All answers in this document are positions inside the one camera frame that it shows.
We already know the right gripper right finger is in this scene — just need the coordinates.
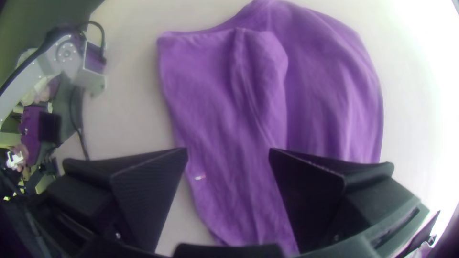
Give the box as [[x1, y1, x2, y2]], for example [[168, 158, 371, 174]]
[[268, 147, 430, 254]]

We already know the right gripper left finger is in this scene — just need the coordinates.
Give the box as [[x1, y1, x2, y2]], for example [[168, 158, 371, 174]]
[[46, 147, 189, 253]]

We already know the dark t-shirt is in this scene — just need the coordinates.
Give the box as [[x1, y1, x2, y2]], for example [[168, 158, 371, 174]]
[[156, 0, 384, 256]]

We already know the black cable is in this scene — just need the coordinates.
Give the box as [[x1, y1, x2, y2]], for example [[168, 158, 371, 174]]
[[76, 21, 107, 60], [69, 86, 91, 161]]

